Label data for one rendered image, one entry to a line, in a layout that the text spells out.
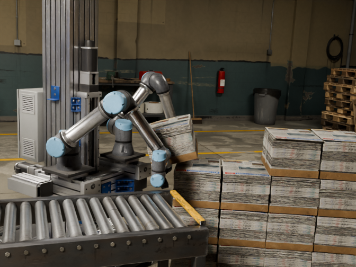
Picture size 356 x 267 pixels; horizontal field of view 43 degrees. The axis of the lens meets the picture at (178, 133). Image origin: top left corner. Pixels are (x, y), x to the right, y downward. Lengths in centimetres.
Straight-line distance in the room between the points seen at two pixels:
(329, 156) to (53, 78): 175
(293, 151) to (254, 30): 763
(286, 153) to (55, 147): 131
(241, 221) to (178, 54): 701
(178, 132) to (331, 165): 92
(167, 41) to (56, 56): 662
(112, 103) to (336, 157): 133
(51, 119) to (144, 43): 644
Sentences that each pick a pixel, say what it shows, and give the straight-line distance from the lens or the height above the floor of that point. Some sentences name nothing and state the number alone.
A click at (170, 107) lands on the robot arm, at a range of 316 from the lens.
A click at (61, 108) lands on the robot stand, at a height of 114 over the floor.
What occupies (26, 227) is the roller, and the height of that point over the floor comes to 80.
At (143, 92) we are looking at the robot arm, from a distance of 319.
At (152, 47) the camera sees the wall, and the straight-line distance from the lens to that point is 933.
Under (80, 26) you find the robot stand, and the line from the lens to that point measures 290.
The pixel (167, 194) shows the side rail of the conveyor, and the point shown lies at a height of 79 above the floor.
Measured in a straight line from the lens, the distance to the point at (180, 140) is 271.
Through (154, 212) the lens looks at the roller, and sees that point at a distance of 212.
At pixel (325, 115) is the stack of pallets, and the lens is 946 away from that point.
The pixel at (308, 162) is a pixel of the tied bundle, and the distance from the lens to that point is 274.
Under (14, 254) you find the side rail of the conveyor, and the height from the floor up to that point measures 77.
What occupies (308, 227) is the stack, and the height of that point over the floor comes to 53.
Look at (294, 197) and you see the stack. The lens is 278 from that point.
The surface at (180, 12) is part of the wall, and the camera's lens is 952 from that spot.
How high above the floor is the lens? 155
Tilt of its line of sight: 11 degrees down
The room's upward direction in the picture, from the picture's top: 3 degrees clockwise
